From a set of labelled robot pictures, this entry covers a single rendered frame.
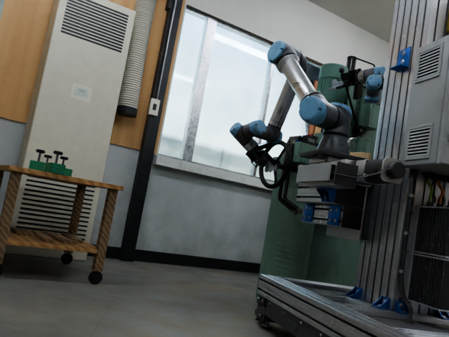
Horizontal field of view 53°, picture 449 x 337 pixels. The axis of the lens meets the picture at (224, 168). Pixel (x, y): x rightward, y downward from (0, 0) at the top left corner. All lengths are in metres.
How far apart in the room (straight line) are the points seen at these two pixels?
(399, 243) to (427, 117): 0.47
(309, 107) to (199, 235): 2.17
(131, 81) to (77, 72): 0.43
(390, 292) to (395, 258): 0.13
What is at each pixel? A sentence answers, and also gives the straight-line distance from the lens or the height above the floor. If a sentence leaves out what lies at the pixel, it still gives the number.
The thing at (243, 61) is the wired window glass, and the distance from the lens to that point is 4.31.
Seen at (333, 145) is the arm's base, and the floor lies 0.85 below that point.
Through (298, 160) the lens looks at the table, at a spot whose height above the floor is 0.85.
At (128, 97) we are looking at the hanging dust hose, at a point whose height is 1.20.
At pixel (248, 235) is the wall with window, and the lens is 4.18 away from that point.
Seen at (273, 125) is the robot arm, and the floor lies 0.97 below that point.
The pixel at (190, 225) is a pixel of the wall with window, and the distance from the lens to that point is 3.87.
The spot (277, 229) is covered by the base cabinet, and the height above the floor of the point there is 0.44.
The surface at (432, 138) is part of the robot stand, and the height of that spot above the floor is 0.86.
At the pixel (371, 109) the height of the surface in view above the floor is 1.26.
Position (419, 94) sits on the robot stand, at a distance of 1.86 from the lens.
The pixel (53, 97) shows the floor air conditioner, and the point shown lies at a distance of 3.21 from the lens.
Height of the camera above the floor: 0.47
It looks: 6 degrees up
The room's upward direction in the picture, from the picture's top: 10 degrees clockwise
